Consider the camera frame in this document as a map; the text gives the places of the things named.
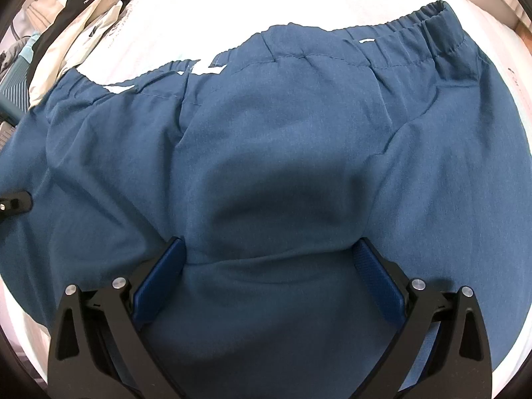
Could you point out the black and beige jacket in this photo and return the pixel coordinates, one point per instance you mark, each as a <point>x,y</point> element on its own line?
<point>70,20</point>

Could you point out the light blue cloth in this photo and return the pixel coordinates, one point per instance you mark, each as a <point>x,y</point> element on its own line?
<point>25,53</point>

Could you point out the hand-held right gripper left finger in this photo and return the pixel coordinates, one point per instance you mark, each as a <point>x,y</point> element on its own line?
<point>156,286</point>

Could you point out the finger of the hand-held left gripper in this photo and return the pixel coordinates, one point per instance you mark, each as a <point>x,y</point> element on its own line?
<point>16,201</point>

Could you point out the teal ribbed suitcase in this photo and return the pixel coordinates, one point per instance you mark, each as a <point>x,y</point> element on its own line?
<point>14,87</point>

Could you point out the grey cloth bundle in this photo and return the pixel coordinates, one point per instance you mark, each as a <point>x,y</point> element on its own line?
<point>9,56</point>

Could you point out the white and blue hooded jacket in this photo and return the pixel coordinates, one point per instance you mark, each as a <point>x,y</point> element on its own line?
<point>266,153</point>

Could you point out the silver ribbed suitcase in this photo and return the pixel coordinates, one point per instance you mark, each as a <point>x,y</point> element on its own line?
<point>6,129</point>

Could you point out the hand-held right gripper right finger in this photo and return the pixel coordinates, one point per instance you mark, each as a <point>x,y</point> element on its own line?
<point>380,282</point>

